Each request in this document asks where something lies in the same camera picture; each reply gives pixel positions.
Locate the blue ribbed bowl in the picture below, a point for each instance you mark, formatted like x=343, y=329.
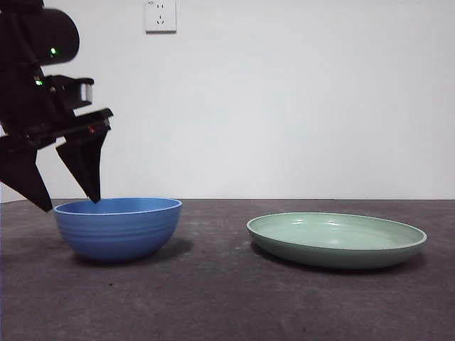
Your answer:
x=117, y=238

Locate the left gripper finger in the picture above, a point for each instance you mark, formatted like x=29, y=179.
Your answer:
x=25, y=170
x=87, y=160

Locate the green round plate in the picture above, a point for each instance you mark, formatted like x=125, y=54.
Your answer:
x=334, y=255

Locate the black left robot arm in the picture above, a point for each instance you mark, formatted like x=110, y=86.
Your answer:
x=49, y=33

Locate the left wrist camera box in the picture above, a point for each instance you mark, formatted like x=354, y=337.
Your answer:
x=69, y=92

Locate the white wall socket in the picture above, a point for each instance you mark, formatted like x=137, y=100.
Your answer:
x=160, y=17

